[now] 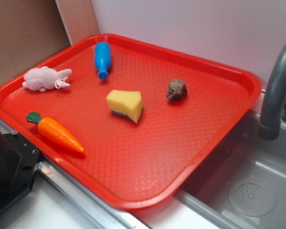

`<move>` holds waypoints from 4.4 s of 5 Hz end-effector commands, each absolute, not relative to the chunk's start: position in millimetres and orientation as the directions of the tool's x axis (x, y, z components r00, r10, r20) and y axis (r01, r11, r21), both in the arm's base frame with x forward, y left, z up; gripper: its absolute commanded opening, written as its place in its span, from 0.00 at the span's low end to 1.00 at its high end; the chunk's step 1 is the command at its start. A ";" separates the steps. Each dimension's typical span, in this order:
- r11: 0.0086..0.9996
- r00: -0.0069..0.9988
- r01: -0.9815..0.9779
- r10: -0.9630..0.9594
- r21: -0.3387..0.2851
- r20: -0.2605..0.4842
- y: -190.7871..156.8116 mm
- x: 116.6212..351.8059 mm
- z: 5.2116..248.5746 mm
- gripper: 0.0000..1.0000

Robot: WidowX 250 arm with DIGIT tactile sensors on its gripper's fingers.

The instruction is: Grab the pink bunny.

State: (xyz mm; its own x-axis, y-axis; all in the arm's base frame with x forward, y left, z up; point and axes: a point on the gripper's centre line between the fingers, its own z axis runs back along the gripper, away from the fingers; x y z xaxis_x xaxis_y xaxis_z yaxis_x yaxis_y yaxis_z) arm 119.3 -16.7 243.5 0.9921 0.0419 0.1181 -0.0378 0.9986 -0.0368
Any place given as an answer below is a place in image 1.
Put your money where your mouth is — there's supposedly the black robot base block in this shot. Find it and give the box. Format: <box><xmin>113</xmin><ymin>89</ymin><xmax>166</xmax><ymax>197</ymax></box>
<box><xmin>0</xmin><ymin>131</ymin><xmax>40</xmax><ymax>214</ymax></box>

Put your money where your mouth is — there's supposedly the orange toy carrot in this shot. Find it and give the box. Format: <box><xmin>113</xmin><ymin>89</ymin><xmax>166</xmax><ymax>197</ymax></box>
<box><xmin>26</xmin><ymin>112</ymin><xmax>85</xmax><ymax>154</ymax></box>

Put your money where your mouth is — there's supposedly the blue plastic toy bottle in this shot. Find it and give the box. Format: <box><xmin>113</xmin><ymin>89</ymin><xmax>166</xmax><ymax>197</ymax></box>
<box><xmin>94</xmin><ymin>42</ymin><xmax>112</xmax><ymax>80</ymax></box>

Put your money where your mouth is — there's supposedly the brown rock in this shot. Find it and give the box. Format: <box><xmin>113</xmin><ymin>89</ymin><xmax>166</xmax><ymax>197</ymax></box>
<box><xmin>166</xmin><ymin>79</ymin><xmax>188</xmax><ymax>103</ymax></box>

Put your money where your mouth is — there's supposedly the red plastic tray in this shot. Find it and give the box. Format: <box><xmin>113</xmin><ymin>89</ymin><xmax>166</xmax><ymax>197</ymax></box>
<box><xmin>0</xmin><ymin>34</ymin><xmax>261</xmax><ymax>210</ymax></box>

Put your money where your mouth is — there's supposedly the grey plastic sink basin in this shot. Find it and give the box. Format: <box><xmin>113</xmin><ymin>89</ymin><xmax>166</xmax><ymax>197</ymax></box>
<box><xmin>175</xmin><ymin>111</ymin><xmax>286</xmax><ymax>229</ymax></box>

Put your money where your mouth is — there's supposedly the brown cardboard panel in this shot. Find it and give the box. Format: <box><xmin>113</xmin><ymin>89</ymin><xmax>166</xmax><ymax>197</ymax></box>
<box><xmin>0</xmin><ymin>0</ymin><xmax>70</xmax><ymax>86</ymax></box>

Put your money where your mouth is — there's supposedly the pink plush bunny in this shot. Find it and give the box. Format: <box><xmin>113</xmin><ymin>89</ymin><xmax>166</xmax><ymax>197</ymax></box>
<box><xmin>22</xmin><ymin>66</ymin><xmax>72</xmax><ymax>92</ymax></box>

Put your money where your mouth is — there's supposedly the yellow sponge with grey pad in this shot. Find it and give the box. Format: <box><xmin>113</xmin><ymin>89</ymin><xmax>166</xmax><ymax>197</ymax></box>
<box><xmin>106</xmin><ymin>90</ymin><xmax>143</xmax><ymax>124</ymax></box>

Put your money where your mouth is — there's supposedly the grey toy faucet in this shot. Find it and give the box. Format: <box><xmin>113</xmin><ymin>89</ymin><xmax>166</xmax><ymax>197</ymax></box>
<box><xmin>258</xmin><ymin>44</ymin><xmax>286</xmax><ymax>140</ymax></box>

